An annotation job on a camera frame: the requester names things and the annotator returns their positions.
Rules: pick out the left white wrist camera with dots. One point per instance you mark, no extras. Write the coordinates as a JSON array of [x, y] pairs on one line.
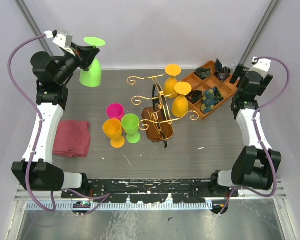
[[62, 39]]

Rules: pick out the orange wine glass front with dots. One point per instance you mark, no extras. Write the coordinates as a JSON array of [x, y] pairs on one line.
[[113, 129]]

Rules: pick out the black folded item in tray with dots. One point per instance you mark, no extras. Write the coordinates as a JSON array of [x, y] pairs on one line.
[[222, 73]]

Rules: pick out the green wine glass back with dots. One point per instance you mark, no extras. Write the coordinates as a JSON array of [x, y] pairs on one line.
[[93, 77]]

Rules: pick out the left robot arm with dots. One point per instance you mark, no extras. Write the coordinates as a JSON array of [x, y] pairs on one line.
[[35, 171]]

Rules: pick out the orange wine glass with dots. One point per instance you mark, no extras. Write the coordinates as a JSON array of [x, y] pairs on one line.
[[180, 104], [172, 70], [113, 129]]

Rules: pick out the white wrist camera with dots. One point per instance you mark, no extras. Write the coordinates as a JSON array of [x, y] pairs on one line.
[[62, 39], [260, 66]]

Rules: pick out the wooden compartment tray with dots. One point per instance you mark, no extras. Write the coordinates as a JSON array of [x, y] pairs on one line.
[[226, 88]]

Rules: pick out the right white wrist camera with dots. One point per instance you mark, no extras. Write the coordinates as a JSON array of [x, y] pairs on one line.
[[260, 66]]

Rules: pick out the green wine glass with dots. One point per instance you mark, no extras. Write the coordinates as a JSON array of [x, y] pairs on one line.
[[93, 77], [130, 124]]

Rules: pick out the green wine glass front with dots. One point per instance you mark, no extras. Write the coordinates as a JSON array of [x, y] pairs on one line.
[[130, 124]]

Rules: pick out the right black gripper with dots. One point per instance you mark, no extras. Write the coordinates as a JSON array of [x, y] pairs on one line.
[[237, 73]]

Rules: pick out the blue floral pouch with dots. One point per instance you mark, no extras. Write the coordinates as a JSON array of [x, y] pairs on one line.
[[210, 99]]

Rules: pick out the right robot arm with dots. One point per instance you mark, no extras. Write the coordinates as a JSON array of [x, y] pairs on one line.
[[258, 163]]

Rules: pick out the pink wine glass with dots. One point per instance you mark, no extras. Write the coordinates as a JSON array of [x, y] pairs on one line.
[[115, 111]]

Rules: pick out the red folded cloth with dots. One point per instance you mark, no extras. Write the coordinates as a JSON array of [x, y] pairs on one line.
[[72, 139]]

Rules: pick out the gold wire glass rack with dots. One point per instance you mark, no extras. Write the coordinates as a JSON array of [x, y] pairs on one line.
[[157, 120]]

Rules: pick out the black pouch in tray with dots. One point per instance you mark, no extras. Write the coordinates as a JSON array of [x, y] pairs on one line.
[[203, 72]]

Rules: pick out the black mounting base plate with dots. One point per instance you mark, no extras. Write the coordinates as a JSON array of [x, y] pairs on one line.
[[151, 190]]

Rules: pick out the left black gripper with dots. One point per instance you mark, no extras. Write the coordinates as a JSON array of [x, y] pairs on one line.
[[84, 55]]

